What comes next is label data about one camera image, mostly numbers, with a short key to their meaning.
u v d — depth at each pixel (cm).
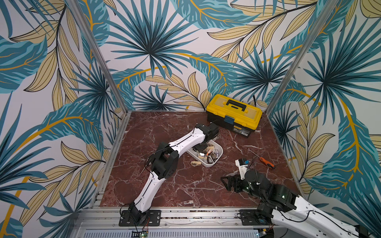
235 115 97
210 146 96
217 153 92
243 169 66
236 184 63
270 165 90
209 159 90
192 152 90
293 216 51
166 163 57
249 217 73
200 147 85
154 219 73
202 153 95
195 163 91
